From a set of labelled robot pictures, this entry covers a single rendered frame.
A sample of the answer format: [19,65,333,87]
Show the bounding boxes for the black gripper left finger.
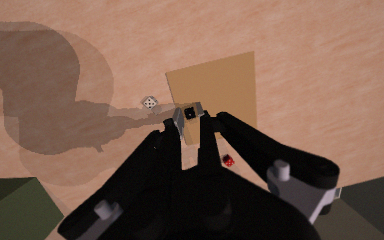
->
[57,107,185,240]

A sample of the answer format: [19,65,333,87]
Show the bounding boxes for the tan square mat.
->
[166,51,257,146]

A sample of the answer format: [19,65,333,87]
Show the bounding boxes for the red die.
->
[222,154,235,167]

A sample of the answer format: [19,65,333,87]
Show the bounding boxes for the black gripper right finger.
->
[194,102,340,231]

